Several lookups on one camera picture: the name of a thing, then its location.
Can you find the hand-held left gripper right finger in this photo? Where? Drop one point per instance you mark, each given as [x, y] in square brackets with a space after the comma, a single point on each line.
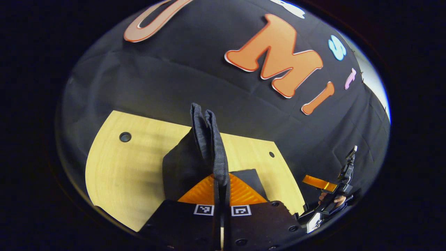
[258, 226]

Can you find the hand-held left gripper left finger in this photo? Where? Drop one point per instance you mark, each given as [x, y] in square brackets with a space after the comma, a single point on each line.
[188, 226]

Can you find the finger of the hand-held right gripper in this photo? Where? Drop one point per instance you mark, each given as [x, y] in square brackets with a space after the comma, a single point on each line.
[318, 183]

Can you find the dark blue jeans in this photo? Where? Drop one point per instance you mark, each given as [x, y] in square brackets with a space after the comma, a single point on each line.
[188, 164]

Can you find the row of backdrop clips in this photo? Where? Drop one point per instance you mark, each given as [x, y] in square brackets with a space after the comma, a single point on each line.
[362, 74]

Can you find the black backdrop cloth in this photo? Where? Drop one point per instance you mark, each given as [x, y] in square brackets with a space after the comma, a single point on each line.
[174, 80]

